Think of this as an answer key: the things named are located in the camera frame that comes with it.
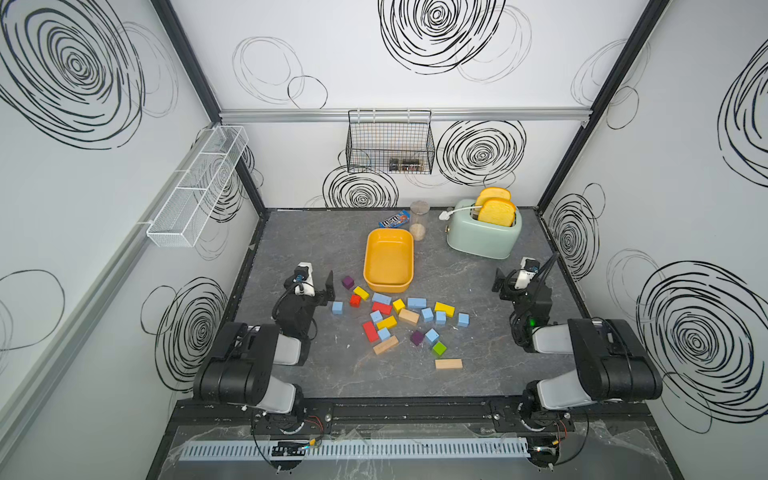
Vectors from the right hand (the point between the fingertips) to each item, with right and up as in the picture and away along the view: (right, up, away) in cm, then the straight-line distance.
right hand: (517, 272), depth 90 cm
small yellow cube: (-36, -10, +1) cm, 38 cm away
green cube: (-25, -21, -7) cm, 33 cm away
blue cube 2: (-28, -13, -1) cm, 31 cm away
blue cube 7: (-27, -18, -5) cm, 33 cm away
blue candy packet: (-37, +17, +26) cm, 48 cm away
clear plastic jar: (-29, +20, +12) cm, 37 cm away
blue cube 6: (-41, -17, -5) cm, 45 cm away
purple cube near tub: (-53, -4, +6) cm, 53 cm away
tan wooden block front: (-23, -25, -7) cm, 34 cm away
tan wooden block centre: (-34, -13, -1) cm, 36 cm away
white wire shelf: (-90, +17, -16) cm, 93 cm away
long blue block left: (-43, -9, +4) cm, 44 cm away
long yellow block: (-40, -15, -1) cm, 43 cm away
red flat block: (-41, -12, +2) cm, 43 cm away
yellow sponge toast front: (-5, +18, +3) cm, 19 cm away
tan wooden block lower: (-40, -20, -5) cm, 46 cm away
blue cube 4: (-17, -14, -1) cm, 22 cm away
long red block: (-45, -18, -2) cm, 48 cm away
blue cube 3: (-24, -14, -1) cm, 27 cm away
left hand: (-62, +1, -3) cm, 62 cm away
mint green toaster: (-13, +12, +7) cm, 19 cm away
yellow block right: (-24, -11, +2) cm, 26 cm away
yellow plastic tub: (-39, +3, +14) cm, 42 cm away
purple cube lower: (-31, -19, -4) cm, 36 cm away
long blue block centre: (-31, -11, +4) cm, 33 cm away
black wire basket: (-39, +51, +34) cm, 72 cm away
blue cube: (-55, -11, +1) cm, 56 cm away
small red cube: (-50, -10, +3) cm, 51 cm away
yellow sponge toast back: (-6, +25, +5) cm, 26 cm away
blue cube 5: (-43, -13, -1) cm, 45 cm away
